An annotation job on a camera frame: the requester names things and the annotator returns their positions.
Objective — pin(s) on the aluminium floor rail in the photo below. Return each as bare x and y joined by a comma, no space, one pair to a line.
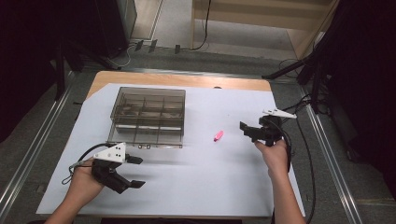
333,161
34,146

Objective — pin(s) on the black metal stand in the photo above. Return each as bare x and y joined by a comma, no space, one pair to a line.
311,71
60,65

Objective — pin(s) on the clear grey compartment box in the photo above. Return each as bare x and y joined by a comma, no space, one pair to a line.
148,115

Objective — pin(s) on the small pink eraser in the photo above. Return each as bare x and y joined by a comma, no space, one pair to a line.
218,136

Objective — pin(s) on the grey cabinet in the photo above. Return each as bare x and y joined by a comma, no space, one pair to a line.
128,17

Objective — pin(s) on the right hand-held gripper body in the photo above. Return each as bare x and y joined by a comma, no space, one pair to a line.
271,130

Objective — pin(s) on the person's right hand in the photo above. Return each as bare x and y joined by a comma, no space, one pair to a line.
276,158

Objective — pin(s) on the person's left hand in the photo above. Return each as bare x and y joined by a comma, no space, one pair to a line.
82,182

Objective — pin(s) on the dark curtain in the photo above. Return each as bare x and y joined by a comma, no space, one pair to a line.
364,81
28,56

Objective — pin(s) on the white paper sheet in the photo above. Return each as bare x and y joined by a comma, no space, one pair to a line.
202,174

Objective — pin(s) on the light wooden frame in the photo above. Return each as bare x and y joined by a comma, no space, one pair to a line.
249,17

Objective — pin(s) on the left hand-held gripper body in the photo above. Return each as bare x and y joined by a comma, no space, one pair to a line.
109,154

